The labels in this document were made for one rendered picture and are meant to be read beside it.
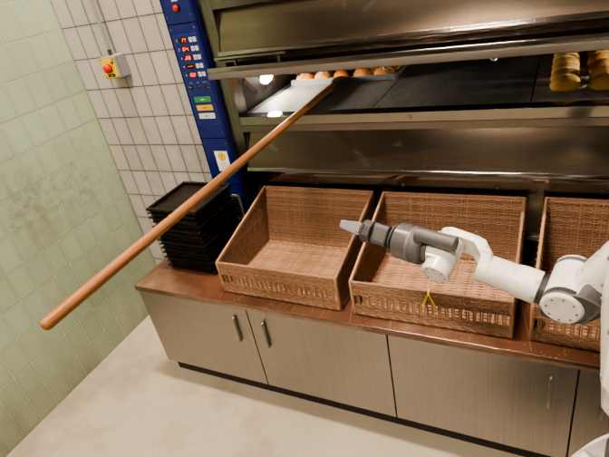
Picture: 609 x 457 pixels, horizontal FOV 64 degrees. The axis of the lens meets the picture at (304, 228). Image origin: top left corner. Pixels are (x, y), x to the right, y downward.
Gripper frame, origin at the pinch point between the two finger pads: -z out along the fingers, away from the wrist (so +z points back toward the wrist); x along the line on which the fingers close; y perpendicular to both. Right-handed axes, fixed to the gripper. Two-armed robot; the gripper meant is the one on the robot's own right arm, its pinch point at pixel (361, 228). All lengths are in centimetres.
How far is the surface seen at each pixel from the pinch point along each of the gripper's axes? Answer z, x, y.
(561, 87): 20, -75, -67
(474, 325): 19, -58, 21
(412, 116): -24, -58, -46
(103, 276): -40, 42, 27
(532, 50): 18, -38, -64
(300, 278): -43, -42, 25
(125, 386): -137, -52, 113
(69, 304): -38, 50, 33
